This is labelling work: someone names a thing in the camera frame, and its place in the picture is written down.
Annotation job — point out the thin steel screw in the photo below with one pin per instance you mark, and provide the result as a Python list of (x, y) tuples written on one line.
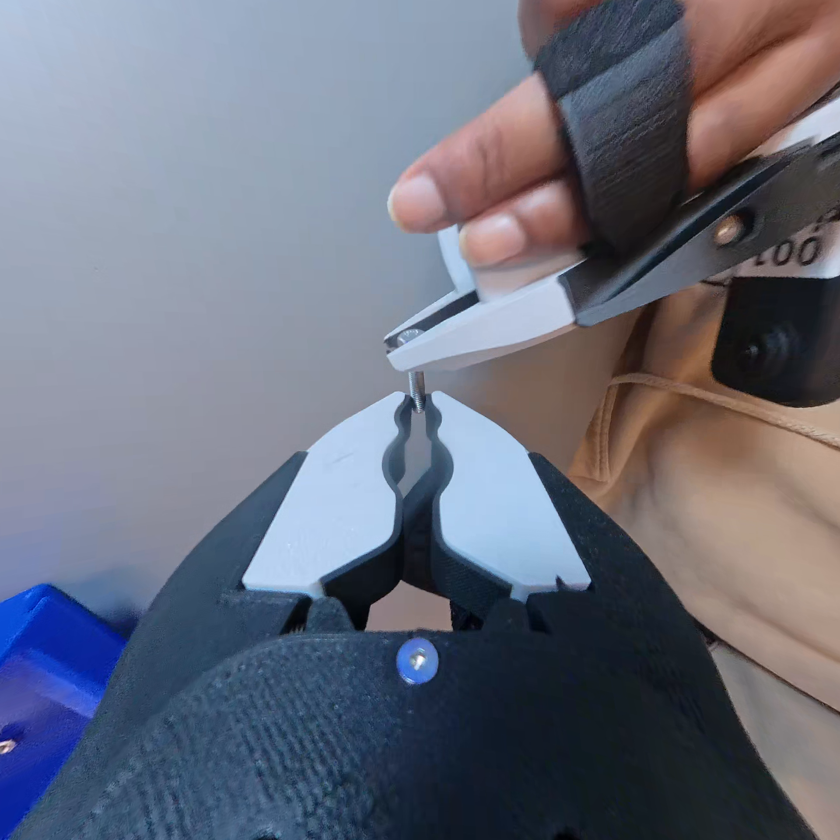
[(415, 390)]

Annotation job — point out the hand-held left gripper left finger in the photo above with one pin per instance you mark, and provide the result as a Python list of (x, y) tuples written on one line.
[(328, 512)]

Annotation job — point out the person's torso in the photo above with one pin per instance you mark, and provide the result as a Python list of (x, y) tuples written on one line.
[(735, 551)]

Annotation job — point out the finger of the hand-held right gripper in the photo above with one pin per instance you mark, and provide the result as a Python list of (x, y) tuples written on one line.
[(499, 328), (519, 278)]

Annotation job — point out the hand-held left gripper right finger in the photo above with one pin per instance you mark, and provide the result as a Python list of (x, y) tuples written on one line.
[(512, 512)]

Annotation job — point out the person's right hand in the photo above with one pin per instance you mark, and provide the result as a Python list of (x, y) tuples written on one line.
[(499, 171)]

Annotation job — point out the blue plastic bin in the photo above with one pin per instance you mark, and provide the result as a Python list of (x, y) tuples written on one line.
[(40, 696)]

